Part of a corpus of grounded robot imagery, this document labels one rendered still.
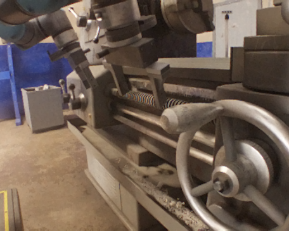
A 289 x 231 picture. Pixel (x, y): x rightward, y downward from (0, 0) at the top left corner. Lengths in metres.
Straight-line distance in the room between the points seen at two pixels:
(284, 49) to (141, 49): 0.25
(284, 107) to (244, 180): 0.11
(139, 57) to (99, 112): 0.55
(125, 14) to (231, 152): 0.30
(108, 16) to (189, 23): 0.53
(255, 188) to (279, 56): 0.17
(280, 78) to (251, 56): 0.05
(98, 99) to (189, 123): 0.73
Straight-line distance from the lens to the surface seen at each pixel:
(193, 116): 0.19
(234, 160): 0.27
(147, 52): 0.41
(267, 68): 0.29
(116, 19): 0.40
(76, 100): 1.01
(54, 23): 0.79
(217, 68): 0.53
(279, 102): 0.29
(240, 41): 4.20
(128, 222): 1.14
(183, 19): 0.85
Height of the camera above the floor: 0.83
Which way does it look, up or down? 15 degrees down
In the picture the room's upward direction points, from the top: 1 degrees counter-clockwise
